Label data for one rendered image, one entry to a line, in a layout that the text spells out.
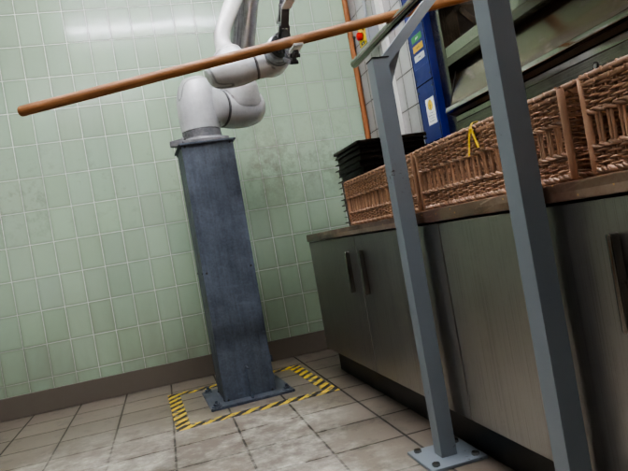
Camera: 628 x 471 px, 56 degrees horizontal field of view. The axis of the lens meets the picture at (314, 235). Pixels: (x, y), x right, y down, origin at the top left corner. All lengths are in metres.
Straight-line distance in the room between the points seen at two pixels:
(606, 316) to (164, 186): 2.30
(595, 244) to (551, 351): 0.18
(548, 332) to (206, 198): 1.58
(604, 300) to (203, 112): 1.76
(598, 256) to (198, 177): 1.65
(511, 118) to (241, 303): 1.54
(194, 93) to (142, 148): 0.64
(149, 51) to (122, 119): 0.35
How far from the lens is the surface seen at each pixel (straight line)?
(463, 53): 2.27
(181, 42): 3.09
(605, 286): 0.95
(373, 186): 1.82
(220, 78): 2.06
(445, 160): 1.38
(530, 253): 0.97
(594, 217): 0.94
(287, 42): 1.83
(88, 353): 2.95
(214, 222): 2.29
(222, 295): 2.29
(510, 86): 0.99
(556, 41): 1.84
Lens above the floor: 0.56
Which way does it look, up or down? level
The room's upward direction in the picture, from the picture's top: 10 degrees counter-clockwise
